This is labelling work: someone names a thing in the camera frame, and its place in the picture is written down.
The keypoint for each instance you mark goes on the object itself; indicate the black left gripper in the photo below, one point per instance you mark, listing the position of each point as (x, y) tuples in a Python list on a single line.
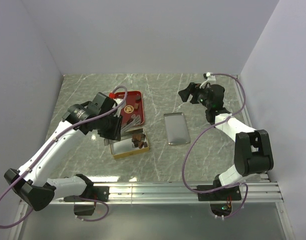
[(115, 134)]

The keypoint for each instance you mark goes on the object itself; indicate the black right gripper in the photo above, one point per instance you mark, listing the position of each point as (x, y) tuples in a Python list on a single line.
[(185, 94)]

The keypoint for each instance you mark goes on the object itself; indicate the silver tin lid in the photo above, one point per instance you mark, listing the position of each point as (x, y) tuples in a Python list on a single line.
[(176, 129)]

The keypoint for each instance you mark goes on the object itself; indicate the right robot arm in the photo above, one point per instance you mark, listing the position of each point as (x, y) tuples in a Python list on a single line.
[(252, 152)]

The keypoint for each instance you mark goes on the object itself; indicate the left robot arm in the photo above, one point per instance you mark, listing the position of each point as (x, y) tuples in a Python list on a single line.
[(31, 182)]

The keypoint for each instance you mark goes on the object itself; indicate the gold tin box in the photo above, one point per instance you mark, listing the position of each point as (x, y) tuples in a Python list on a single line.
[(125, 148)]

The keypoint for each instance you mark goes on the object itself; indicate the red rectangular tray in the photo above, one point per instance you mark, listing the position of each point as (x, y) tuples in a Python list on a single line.
[(133, 107)]

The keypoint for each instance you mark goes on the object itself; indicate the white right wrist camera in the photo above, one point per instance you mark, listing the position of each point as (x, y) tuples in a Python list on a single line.
[(208, 78)]

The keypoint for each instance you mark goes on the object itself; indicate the aluminium mounting rail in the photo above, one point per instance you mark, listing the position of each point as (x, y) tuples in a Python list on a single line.
[(176, 193)]

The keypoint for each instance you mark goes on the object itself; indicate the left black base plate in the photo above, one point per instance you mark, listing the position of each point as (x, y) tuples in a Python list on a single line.
[(100, 193)]

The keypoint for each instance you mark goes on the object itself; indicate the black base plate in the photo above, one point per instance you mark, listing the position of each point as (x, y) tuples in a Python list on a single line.
[(225, 194), (100, 193)]

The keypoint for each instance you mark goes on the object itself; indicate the black box under rail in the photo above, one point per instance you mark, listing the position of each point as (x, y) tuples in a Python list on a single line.
[(84, 209)]

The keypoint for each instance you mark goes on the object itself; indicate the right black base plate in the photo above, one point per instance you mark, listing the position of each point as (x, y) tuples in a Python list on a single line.
[(225, 194)]

